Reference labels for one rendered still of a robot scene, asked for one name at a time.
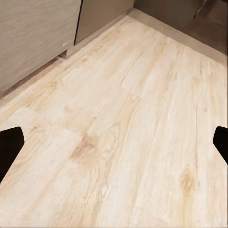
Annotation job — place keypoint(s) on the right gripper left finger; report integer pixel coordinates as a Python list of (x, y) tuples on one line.
[(11, 143)]

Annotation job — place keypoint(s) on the dishwasher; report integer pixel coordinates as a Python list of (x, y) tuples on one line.
[(33, 32)]

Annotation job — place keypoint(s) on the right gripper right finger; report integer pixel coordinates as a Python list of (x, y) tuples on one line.
[(220, 140)]

